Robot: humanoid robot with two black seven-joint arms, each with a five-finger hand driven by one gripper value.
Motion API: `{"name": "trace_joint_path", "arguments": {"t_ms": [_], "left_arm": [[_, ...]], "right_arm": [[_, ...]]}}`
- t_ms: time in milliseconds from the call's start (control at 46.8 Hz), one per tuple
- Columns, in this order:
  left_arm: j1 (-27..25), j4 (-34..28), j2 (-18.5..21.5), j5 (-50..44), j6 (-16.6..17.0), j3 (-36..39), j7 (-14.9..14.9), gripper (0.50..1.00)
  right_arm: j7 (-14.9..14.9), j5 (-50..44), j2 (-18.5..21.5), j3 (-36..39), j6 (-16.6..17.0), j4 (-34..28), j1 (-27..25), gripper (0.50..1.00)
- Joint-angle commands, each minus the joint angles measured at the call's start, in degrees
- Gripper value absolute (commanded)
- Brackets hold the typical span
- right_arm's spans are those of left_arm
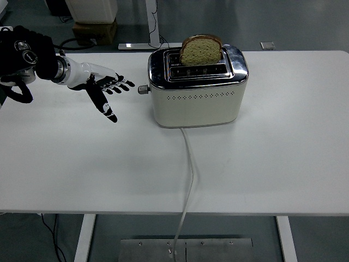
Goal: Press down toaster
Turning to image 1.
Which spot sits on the white table leg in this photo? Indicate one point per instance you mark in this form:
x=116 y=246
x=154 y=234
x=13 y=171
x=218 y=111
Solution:
x=85 y=237
x=286 y=240

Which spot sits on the cream chrome two-slot toaster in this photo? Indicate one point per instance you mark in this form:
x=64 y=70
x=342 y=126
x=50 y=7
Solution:
x=196 y=109

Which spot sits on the grey square floor plate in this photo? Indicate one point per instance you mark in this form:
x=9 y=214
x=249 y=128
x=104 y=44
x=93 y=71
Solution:
x=267 y=45

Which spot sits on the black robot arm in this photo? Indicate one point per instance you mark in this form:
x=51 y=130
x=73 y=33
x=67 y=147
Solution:
x=43 y=57

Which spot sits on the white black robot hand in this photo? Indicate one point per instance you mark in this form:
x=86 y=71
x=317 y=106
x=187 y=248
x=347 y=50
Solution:
x=81 y=73

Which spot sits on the grey toaster lever knob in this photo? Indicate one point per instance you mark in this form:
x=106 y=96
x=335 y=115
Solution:
x=143 y=89

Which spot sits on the white background desk leg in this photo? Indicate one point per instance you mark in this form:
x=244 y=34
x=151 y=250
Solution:
x=151 y=21

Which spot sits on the black box in background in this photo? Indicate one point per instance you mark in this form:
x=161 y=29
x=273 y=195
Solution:
x=58 y=6

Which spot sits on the white cabinet on cardboard box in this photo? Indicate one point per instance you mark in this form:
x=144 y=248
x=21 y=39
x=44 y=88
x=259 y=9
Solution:
x=92 y=9

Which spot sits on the brown bread slice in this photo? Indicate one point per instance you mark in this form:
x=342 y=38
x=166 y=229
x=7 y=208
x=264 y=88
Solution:
x=200 y=53

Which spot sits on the brown cardboard box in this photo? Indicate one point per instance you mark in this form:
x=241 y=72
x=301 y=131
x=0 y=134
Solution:
x=101 y=31

